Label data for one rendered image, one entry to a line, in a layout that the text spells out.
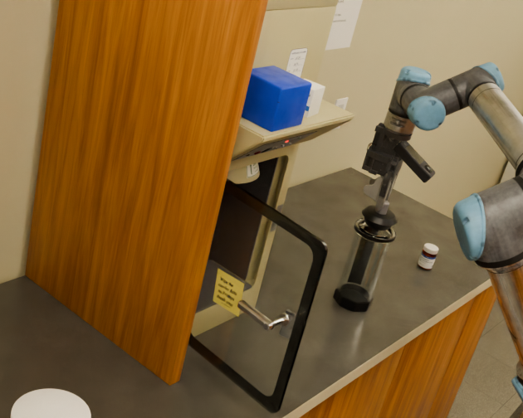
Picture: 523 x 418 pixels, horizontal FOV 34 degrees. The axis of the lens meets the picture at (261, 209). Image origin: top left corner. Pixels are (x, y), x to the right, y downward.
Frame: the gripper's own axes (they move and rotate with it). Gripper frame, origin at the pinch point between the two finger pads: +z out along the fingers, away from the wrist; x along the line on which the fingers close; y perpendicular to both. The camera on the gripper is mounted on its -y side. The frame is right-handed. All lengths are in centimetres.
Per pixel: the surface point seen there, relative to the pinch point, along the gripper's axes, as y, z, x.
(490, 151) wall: -6, 52, -233
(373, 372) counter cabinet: -12.8, 41.1, 8.7
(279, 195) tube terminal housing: 19.5, -3.5, 24.1
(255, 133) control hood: 18, -28, 54
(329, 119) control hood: 10.5, -28.2, 33.4
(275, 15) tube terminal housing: 24, -47, 42
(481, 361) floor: -40, 124, -158
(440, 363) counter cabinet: -26, 61, -41
